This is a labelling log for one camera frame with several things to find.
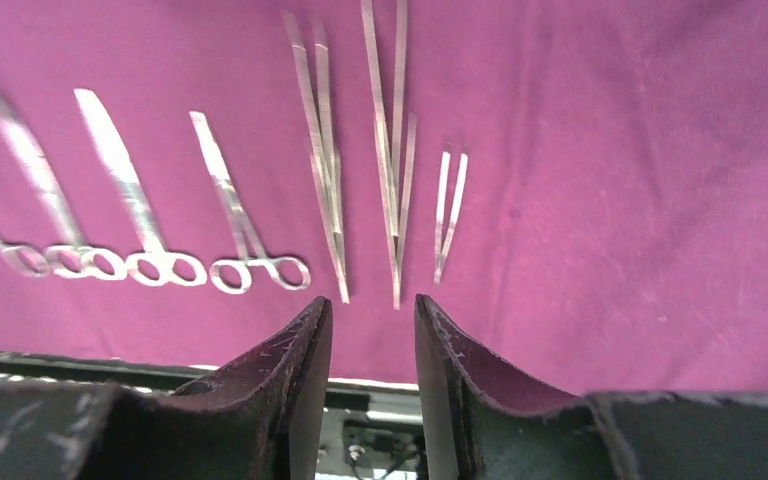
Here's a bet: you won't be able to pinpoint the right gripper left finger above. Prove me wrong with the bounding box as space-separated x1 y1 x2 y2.
0 297 333 479

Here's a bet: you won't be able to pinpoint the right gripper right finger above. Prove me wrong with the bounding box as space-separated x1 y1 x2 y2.
414 294 768 479

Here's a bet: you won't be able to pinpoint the small curved hemostat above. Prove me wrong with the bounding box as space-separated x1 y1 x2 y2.
189 111 312 295

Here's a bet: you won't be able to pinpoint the short metal tweezers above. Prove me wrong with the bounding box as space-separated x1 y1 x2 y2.
433 143 469 286

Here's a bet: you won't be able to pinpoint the surgical scissors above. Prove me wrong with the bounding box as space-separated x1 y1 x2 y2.
73 88 208 287

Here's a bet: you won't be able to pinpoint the small metal scissors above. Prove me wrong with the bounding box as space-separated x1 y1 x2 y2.
0 93 128 281

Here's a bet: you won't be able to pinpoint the maroon wrap cloth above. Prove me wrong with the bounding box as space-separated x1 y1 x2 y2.
0 1 768 394

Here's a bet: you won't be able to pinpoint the metal spatula handle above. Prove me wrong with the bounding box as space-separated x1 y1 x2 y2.
281 10 350 304

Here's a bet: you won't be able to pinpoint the long metal tweezers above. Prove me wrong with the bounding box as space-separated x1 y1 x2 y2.
361 1 417 310

